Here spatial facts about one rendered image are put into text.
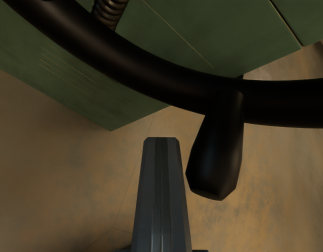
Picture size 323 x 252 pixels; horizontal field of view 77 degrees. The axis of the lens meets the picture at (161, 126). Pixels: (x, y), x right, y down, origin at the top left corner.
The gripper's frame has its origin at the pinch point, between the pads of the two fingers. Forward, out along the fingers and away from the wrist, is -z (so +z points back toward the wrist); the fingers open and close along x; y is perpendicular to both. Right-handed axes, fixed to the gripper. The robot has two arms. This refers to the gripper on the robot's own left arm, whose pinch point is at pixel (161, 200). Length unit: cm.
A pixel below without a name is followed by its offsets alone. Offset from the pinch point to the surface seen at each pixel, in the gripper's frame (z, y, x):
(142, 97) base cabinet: -39.1, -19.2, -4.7
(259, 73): -30.3, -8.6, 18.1
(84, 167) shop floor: -43, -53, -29
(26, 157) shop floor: -39, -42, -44
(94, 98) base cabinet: -47, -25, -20
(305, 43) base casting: -22.4, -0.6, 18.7
